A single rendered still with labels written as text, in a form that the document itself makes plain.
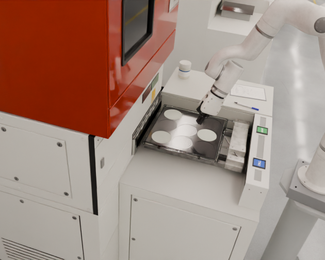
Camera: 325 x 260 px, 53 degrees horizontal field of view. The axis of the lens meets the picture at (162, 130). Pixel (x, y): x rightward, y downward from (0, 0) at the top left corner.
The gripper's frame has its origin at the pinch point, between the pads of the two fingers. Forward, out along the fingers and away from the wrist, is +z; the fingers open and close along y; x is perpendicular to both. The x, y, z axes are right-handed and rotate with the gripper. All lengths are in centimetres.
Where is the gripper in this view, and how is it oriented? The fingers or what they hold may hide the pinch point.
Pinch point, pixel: (200, 119)
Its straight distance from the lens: 161.1
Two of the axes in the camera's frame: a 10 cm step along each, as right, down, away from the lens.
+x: -3.2, -5.9, 7.4
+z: -4.7, 7.8, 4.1
